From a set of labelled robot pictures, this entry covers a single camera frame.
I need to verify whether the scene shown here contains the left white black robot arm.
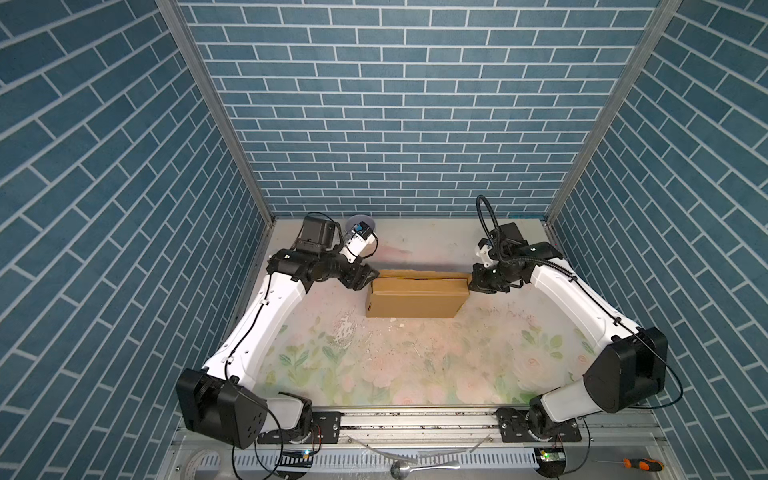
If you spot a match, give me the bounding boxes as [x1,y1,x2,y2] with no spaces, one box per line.
[175,212,379,449]

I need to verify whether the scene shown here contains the aluminium front rail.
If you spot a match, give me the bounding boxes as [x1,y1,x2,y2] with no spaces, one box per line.
[312,406,666,449]

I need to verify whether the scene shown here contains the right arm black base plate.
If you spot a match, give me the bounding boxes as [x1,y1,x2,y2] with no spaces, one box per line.
[495,407,582,443]

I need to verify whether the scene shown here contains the metal spoon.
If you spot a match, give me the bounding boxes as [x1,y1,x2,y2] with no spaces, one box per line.
[390,460,461,480]

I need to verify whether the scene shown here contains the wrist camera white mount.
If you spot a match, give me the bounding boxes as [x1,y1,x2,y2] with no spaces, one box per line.
[475,239,498,268]
[341,223,376,264]

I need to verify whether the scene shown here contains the brown cardboard box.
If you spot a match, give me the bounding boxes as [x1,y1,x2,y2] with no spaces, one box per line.
[366,270,471,319]

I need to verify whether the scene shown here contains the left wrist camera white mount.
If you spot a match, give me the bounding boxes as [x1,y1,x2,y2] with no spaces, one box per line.
[341,223,376,264]

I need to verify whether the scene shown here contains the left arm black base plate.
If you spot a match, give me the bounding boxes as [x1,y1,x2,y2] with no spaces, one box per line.
[257,411,342,445]

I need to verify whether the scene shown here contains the aluminium corner post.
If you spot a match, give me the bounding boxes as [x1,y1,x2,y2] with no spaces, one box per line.
[545,0,682,228]
[156,0,274,228]

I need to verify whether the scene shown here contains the lavender ceramic cup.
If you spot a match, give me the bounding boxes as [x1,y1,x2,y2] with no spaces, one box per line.
[345,214,376,231]

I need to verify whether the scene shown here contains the aluminium corner post left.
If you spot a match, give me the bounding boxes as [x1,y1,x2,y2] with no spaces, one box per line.
[156,0,274,228]

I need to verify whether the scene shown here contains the aluminium corner post right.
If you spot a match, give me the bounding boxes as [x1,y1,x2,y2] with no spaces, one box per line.
[545,0,682,228]

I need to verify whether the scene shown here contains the orange handled screwdriver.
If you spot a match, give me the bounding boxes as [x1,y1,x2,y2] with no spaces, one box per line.
[609,458,665,472]

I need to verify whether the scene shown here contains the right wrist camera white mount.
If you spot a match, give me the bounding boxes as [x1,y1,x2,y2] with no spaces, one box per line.
[475,239,498,268]

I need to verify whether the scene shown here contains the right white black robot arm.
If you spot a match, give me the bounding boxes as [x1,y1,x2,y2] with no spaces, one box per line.
[469,223,668,434]

